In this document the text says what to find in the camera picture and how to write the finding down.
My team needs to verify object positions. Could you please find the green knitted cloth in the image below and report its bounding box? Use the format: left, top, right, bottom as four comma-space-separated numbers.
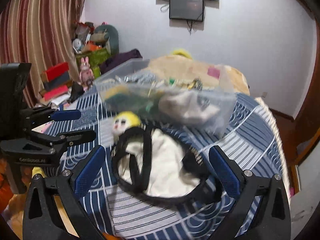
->
126, 80, 171, 116

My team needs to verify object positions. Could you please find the red box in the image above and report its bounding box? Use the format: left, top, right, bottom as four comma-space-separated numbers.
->
40, 62, 69, 82

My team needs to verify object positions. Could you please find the cream bag with black straps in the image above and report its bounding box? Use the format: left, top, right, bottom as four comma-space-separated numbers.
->
111, 126, 222, 205

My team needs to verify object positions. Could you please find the red book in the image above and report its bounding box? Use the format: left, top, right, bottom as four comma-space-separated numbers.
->
41, 85, 68, 102

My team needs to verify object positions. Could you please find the pink rabbit figurine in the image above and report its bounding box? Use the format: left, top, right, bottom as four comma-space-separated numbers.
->
79, 57, 94, 88

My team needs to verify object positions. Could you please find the yellow green sponge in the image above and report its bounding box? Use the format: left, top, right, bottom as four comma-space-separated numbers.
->
100, 85, 140, 112

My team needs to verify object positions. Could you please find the dark purple clothing pile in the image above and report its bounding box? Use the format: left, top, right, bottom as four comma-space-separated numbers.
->
99, 49, 143, 75

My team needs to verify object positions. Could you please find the green plush neck pillow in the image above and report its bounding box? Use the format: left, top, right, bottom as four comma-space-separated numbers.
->
90, 24, 119, 56

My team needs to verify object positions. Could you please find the wooden wardrobe frame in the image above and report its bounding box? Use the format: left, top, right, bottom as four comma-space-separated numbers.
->
282, 0, 320, 165

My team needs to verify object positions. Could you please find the clear plastic storage box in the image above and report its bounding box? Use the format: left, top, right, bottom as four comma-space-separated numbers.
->
94, 59, 236, 137

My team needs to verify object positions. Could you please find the green cardboard box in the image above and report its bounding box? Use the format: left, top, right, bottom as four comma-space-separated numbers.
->
75, 48, 111, 78

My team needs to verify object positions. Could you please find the yellow plush toy behind blanket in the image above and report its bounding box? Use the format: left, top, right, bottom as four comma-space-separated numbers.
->
171, 48, 193, 60

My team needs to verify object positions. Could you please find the striped brown curtain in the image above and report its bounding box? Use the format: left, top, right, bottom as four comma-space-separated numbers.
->
1, 0, 85, 107

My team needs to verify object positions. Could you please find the small wall monitor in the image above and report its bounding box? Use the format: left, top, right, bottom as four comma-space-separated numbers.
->
169, 0, 204, 22

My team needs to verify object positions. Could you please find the beige patchwork blanket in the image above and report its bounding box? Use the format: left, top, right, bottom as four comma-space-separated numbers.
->
146, 55, 250, 95

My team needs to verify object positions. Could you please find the yellow hooded plush doll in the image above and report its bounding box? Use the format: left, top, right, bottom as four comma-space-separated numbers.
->
112, 111, 142, 142

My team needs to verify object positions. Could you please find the blue white patterned cloth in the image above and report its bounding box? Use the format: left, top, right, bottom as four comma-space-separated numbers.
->
45, 89, 290, 239

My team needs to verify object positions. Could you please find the white drawstring pouch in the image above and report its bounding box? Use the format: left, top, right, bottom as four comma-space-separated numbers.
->
158, 90, 222, 126

